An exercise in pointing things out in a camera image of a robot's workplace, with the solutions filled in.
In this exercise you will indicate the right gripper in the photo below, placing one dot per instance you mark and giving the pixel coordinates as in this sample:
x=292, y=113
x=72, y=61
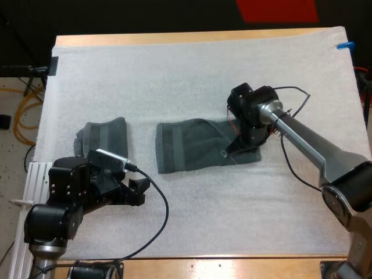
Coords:
x=256, y=132

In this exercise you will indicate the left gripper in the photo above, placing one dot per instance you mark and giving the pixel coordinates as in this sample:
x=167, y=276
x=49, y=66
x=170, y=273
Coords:
x=109, y=189

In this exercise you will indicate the grey-green towel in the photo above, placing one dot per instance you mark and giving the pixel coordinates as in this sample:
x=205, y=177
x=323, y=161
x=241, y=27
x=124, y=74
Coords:
x=112, y=136
x=189, y=145

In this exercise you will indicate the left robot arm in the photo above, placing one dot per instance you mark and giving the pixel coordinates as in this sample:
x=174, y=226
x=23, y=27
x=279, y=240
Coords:
x=52, y=221

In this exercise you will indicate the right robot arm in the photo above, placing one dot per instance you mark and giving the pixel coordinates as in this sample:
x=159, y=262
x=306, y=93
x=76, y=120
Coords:
x=302, y=142

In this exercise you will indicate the blue clip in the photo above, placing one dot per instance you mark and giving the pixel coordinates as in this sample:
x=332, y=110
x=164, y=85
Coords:
x=346, y=45

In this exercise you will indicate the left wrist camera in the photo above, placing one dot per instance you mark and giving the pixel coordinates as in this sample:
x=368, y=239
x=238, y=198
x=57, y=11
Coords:
x=109, y=158

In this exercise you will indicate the ribbed aluminium rail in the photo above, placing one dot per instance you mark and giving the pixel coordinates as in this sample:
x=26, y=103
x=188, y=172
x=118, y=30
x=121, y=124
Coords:
x=32, y=180

